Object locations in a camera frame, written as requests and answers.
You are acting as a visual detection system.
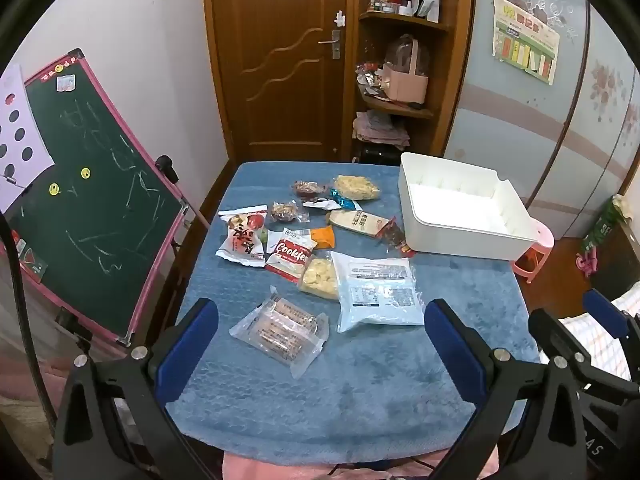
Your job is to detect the group of small bottles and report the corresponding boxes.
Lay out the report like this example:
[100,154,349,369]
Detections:
[367,0,442,23]

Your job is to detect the bag of pale yellow crisps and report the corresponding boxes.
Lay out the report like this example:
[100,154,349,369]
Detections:
[333,175,381,202]

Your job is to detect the red green sticker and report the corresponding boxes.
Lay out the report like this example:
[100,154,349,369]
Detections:
[17,245,50,283]

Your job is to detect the brown wooden corner shelf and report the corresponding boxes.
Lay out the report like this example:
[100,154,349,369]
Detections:
[345,0,476,162]

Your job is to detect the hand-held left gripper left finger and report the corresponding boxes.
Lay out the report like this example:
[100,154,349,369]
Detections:
[52,297,221,480]

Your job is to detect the clear packet of dark dates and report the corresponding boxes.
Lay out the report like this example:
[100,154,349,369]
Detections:
[292,180,327,198]

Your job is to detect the checkered white cloth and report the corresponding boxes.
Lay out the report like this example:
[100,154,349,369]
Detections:
[557,282,640,383]

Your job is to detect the brown wooden door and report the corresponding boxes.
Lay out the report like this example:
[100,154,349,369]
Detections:
[202,0,358,163]

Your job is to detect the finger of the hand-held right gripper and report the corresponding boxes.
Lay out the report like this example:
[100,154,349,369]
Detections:
[528,307,603,393]
[582,288,640,386]

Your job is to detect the black cable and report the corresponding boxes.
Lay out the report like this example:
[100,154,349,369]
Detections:
[0,212,58,431]

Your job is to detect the apple print snack packet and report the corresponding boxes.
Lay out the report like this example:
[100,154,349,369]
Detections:
[216,204,268,267]

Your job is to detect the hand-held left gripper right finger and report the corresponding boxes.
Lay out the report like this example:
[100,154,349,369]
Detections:
[424,298,587,480]

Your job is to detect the white plastic storage box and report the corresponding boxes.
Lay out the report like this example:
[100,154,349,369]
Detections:
[398,152,540,261]

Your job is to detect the dark wooden cabinet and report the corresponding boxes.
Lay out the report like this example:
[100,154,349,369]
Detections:
[595,220,640,301]

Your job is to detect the green chalkboard with pink frame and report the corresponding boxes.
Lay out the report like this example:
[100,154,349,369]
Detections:
[0,49,187,348]

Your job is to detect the small orange packet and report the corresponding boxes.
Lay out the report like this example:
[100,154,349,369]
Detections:
[310,225,335,250]

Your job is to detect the light blue white large packet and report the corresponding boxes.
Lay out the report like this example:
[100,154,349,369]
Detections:
[330,251,426,334]

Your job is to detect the black easel knob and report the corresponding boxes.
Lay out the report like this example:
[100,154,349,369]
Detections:
[155,156,180,183]

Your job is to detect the red clear snack packet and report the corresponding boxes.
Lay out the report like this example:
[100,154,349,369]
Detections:
[376,217,416,258]

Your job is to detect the green printed packet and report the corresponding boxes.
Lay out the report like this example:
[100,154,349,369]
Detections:
[582,195,628,253]

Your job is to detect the white orange bar packet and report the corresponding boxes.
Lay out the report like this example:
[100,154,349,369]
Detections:
[326,210,391,238]

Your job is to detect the red white snack packet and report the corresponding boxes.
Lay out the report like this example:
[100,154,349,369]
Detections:
[265,227,318,283]

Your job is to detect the pink toy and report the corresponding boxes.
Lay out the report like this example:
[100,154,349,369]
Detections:
[575,250,601,277]

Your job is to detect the silver door handle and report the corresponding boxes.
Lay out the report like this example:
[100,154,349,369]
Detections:
[318,29,343,60]

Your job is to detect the pink plastic stool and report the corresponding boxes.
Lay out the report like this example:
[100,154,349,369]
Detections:
[514,217,556,286]

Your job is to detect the clear packet of mixed nuts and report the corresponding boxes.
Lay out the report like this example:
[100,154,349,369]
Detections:
[270,201,310,224]

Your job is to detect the pile of shiny wrappers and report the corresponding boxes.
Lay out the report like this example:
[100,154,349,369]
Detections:
[355,60,388,103]

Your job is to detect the white paper with black dots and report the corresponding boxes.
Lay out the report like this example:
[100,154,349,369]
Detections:
[0,64,55,211]

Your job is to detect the pink basket with handle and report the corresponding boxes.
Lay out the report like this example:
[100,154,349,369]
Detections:
[381,34,431,103]

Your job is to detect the blue foil candy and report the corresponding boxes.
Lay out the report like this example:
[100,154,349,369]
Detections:
[330,189,362,211]

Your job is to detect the clear packet of yellow chips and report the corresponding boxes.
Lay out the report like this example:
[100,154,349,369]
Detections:
[298,255,339,301]

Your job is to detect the pale blue flowered wardrobe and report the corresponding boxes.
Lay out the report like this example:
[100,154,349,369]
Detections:
[444,0,640,241]

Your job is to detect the dark bag under shelf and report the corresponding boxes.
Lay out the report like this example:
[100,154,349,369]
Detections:
[360,142,403,165]

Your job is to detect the folded pink cloths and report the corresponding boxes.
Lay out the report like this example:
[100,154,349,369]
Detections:
[352,110,412,146]

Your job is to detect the blue plush blanket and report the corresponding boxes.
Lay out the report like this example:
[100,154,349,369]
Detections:
[164,161,543,466]

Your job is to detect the clear packet of brown bars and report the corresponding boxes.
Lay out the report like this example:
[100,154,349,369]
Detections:
[229,285,331,380]

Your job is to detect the colourful wall poster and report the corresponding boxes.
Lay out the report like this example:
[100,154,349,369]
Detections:
[492,0,561,86]

